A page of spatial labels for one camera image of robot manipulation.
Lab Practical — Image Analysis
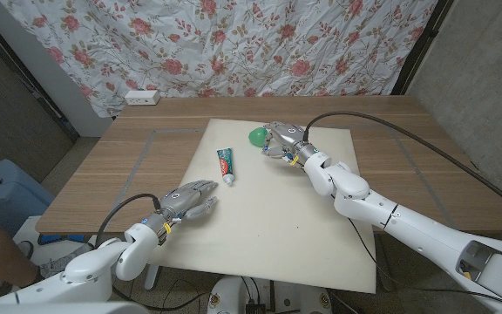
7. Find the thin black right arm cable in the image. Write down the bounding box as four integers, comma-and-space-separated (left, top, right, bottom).
346, 216, 502, 305

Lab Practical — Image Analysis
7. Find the blue plastic bin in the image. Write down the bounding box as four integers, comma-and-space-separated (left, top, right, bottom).
0, 159, 56, 239

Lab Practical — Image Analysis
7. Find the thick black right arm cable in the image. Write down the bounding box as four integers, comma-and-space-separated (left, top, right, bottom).
302, 110, 502, 220

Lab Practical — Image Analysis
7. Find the white table leg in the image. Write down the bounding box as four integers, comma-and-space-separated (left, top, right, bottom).
144, 263, 163, 291

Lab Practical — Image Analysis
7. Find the green egg-shaped ball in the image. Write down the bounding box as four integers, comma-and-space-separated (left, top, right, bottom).
248, 126, 270, 148

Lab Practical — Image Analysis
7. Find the green Colgate toothpaste tube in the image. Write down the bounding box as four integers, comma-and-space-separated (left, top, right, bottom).
216, 147, 236, 187

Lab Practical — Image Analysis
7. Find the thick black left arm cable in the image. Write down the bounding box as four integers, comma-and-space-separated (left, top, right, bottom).
94, 193, 163, 250

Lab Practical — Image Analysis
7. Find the white power strip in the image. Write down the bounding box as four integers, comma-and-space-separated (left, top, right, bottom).
124, 89, 161, 106

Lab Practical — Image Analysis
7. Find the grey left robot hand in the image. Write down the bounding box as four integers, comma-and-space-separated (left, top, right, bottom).
143, 179, 219, 246

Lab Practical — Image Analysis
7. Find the cream table mat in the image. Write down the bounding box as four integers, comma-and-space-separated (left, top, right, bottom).
146, 118, 377, 294

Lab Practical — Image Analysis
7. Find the white robot chest cover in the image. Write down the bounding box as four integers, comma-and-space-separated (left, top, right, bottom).
0, 300, 150, 314

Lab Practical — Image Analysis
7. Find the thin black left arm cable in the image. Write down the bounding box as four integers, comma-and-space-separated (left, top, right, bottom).
111, 278, 211, 313

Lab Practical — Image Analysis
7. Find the floral backdrop cloth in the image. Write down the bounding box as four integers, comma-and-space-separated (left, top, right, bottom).
0, 0, 439, 118

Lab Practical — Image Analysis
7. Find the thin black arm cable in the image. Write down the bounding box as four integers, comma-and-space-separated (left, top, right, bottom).
111, 278, 211, 313
346, 216, 502, 305

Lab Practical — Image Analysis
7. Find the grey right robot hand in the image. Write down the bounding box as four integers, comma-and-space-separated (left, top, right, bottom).
261, 121, 322, 168

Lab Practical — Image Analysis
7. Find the black backdrop pole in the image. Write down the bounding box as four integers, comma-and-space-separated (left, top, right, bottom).
0, 8, 80, 141
390, 0, 455, 96

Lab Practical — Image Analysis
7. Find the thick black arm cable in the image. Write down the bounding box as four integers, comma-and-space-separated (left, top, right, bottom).
302, 110, 502, 220
94, 193, 163, 250

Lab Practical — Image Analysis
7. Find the grey sneaker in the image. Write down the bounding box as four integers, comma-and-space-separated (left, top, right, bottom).
38, 242, 96, 281

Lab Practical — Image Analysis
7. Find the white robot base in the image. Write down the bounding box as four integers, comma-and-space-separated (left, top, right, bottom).
207, 274, 333, 314

